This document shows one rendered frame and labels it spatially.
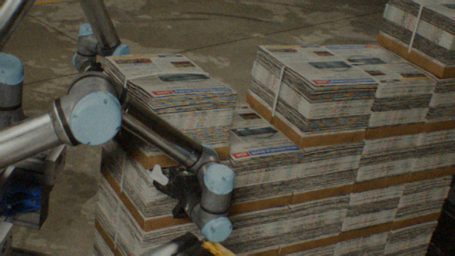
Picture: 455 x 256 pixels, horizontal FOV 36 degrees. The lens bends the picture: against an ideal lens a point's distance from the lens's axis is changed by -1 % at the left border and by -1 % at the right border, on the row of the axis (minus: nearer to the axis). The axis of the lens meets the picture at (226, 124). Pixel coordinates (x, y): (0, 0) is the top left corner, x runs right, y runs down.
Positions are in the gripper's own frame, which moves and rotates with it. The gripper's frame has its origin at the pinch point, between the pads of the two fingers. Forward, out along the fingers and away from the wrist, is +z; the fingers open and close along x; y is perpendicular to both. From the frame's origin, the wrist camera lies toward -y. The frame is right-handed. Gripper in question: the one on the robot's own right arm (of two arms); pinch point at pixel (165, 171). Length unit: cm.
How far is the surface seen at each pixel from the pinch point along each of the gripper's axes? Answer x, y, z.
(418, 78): -105, 21, 12
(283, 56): -58, 22, 34
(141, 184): 2.1, -10.2, 10.1
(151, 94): 5.3, 22.9, 5.7
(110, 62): 7.0, 20.8, 34.6
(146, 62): -4.4, 21.3, 32.8
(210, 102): -13.6, 19.8, 4.4
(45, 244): 8, -85, 84
